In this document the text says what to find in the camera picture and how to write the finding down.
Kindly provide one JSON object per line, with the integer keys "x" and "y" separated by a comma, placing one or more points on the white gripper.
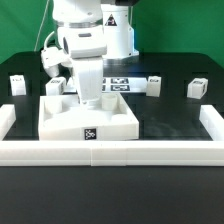
{"x": 88, "y": 79}

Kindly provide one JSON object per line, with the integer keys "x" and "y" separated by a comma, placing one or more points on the white marker sheet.
{"x": 110, "y": 84}

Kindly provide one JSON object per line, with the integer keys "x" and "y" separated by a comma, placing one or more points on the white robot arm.
{"x": 77, "y": 43}

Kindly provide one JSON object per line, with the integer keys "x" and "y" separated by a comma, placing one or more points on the white square tabletop part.
{"x": 62, "y": 117}

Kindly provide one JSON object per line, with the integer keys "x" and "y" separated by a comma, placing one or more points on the white U-shaped obstacle fence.
{"x": 104, "y": 153}

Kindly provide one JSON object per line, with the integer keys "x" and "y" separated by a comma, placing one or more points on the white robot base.
{"x": 118, "y": 32}

